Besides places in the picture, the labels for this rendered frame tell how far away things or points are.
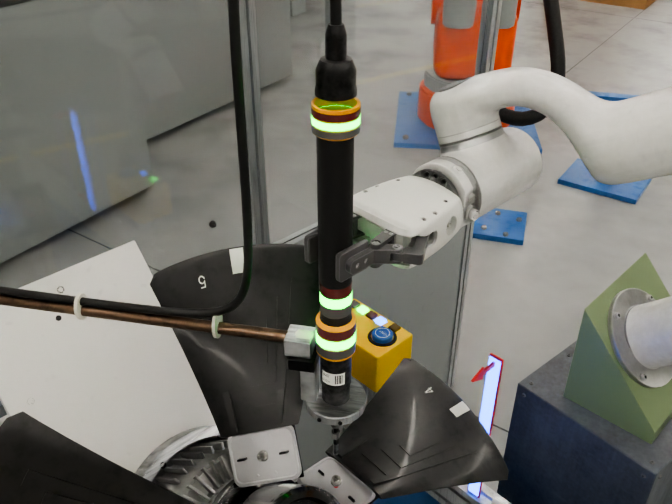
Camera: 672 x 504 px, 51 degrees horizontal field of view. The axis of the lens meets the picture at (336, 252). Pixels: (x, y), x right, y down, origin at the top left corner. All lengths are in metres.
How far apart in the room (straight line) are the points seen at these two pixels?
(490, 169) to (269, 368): 0.35
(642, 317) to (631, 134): 0.66
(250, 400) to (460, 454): 0.32
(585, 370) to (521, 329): 1.72
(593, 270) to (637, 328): 2.22
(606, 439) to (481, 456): 0.43
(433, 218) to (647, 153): 0.22
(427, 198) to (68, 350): 0.55
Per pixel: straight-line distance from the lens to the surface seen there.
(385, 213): 0.72
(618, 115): 0.79
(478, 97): 0.80
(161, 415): 1.07
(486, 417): 1.22
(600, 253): 3.75
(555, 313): 3.26
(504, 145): 0.84
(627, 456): 1.41
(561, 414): 1.45
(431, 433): 1.03
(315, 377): 0.79
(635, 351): 1.40
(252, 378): 0.88
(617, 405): 1.43
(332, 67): 0.60
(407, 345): 1.34
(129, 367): 1.06
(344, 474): 0.96
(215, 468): 0.97
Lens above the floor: 1.93
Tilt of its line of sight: 33 degrees down
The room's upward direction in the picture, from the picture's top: straight up
